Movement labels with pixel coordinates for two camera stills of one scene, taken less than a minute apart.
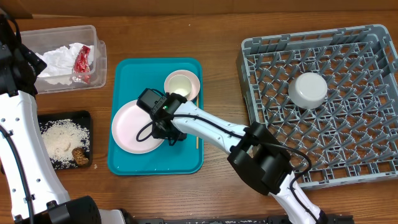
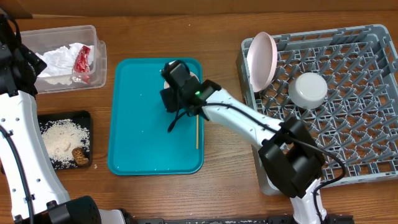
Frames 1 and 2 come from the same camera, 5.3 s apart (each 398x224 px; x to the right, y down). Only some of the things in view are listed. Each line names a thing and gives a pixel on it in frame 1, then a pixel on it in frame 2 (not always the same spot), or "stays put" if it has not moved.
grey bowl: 308,90 stays put
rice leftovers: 60,137 stays put
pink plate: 127,121 → 262,60
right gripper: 158,134 → 167,96
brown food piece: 78,153 stays put
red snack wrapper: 81,67 stays put
